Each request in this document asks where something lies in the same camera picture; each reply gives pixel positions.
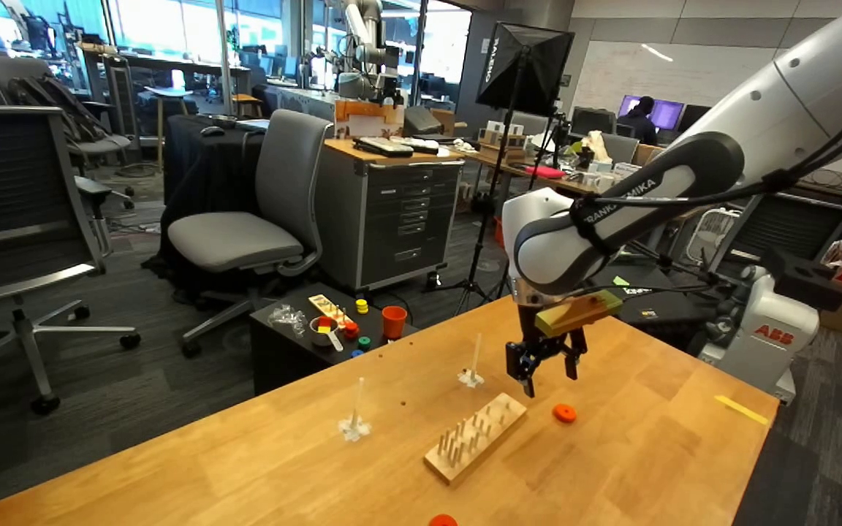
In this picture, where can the grey drawer cabinet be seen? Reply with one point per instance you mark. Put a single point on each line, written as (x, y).
(384, 219)

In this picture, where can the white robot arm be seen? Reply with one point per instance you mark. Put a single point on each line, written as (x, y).
(764, 135)

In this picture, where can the grey office chair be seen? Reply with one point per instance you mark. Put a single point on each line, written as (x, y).
(277, 237)

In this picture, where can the black softbox light stand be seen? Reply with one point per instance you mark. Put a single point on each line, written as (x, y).
(521, 73)

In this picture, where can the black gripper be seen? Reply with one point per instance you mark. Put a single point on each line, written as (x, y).
(524, 358)

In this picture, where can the clear plastic peg stand left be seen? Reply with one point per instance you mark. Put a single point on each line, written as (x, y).
(356, 427)

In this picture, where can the wooden peg stand board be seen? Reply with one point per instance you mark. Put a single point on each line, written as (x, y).
(469, 439)

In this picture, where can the white ABB robot base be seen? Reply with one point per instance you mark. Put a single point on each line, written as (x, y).
(768, 336)

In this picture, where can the orange cup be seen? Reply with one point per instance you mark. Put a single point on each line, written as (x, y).
(393, 320)

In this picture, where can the black mesh office chair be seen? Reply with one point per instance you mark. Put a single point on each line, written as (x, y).
(46, 234)

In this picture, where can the computer monitor purple screen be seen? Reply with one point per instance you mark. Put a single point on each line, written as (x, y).
(666, 113)

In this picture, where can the yellow tape strip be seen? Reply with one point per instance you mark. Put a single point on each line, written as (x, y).
(741, 411)

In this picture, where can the wooden desk with clutter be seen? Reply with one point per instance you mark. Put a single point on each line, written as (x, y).
(568, 180)

